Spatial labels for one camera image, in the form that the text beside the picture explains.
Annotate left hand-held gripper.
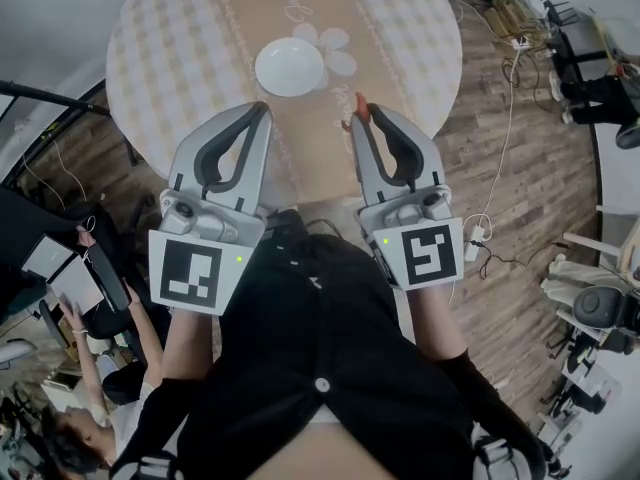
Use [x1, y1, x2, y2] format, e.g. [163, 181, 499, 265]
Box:
[148, 100, 275, 317]

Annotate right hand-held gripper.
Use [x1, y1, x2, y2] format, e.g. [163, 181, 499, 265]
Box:
[349, 102, 465, 293]

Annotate small orange shrimp toy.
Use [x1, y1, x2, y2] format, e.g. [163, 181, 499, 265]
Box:
[341, 91, 370, 132]

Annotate white round plate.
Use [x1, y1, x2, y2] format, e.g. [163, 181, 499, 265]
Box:
[254, 37, 326, 98]

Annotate person's right forearm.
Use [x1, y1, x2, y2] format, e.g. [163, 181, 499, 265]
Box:
[407, 285, 469, 363]

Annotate person's left forearm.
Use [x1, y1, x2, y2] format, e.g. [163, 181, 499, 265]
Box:
[159, 310, 224, 382]

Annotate round checkered table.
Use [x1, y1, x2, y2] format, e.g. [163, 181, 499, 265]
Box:
[104, 0, 464, 208]

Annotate white power strip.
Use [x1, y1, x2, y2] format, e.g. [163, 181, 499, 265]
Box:
[463, 225, 486, 263]

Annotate olive cardboard boxes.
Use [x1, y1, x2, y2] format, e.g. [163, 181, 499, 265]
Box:
[484, 0, 540, 40]

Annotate person's black cardigan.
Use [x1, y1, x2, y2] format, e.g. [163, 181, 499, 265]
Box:
[112, 232, 549, 480]

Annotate grey laptop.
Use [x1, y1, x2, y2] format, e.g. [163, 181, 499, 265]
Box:
[22, 235, 77, 284]

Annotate black desk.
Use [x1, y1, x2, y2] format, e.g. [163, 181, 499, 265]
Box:
[547, 12, 617, 83]

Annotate white router with antennas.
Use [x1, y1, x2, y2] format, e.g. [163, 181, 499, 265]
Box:
[524, 0, 575, 20]

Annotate black swivel chair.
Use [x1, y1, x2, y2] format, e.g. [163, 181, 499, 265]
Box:
[547, 287, 640, 360]

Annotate person's light undershirt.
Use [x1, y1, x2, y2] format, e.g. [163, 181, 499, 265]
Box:
[259, 407, 476, 480]

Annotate long white cable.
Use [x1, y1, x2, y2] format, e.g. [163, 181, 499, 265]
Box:
[448, 0, 525, 310]

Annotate black power cable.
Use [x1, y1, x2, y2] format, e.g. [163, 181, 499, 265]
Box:
[477, 237, 569, 282]

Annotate grey harness strap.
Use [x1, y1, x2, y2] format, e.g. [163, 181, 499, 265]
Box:
[117, 451, 177, 480]
[469, 425, 532, 480]

